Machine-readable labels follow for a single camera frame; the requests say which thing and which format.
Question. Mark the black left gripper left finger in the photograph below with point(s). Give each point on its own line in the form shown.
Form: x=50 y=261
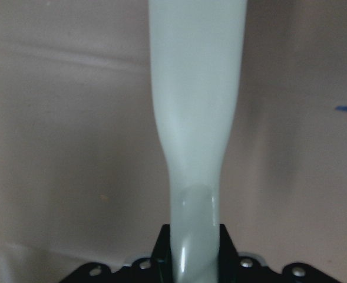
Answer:
x=162 y=250

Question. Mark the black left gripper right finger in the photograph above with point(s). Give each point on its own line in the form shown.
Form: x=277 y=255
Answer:
x=228 y=255

